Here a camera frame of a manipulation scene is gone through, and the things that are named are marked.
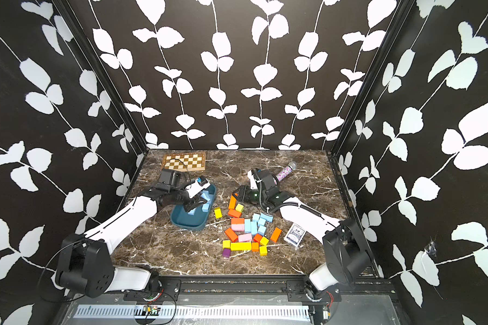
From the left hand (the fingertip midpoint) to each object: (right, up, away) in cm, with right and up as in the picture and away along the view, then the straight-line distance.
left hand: (203, 194), depth 85 cm
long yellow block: (+16, -22, -1) cm, 28 cm away
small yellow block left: (+5, -10, +8) cm, 14 cm away
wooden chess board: (-17, +15, +26) cm, 34 cm away
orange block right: (+32, -18, +3) cm, 37 cm away
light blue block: (-1, -7, +7) cm, 10 cm away
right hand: (+13, +1, -3) cm, 14 cm away
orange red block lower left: (+12, -18, +1) cm, 21 cm away
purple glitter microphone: (+38, +9, +22) cm, 45 cm away
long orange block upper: (+11, -6, +12) cm, 18 cm away
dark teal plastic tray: (-4, -13, +5) cm, 15 cm away
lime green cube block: (+15, -8, +10) cm, 20 cm away
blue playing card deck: (+40, -18, +1) cm, 44 cm away
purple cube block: (+10, -25, -2) cm, 27 cm away
